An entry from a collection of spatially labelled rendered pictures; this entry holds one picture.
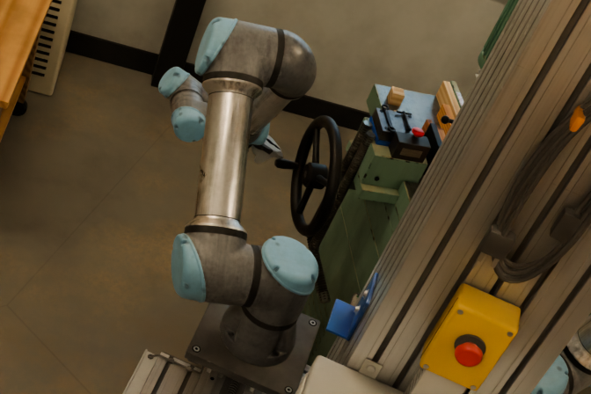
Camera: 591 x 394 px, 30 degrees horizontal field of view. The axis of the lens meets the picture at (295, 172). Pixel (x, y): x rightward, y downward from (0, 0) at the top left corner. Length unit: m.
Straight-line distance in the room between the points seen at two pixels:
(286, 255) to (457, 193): 0.68
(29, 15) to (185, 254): 1.49
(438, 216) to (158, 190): 2.29
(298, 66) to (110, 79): 2.00
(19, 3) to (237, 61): 1.39
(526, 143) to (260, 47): 0.84
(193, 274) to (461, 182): 0.71
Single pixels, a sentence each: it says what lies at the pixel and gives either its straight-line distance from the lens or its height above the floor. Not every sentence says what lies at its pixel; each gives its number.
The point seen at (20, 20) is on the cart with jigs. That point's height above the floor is 0.53.
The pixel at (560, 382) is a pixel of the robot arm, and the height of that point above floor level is 1.05.
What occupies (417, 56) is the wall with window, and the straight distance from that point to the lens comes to 4.08.
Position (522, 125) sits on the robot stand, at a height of 1.72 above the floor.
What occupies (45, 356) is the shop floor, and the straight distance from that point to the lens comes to 3.09.
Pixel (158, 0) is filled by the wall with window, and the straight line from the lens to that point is 3.96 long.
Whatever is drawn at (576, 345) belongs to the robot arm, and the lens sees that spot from 2.15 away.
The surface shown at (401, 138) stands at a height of 1.01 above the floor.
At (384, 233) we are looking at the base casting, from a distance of 2.62.
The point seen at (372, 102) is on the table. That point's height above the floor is 0.87.
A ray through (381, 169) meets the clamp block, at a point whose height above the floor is 0.92.
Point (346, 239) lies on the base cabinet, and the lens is 2.84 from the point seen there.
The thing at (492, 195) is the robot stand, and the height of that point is 1.61.
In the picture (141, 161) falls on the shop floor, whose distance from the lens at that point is 3.73.
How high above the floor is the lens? 2.39
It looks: 38 degrees down
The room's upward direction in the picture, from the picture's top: 24 degrees clockwise
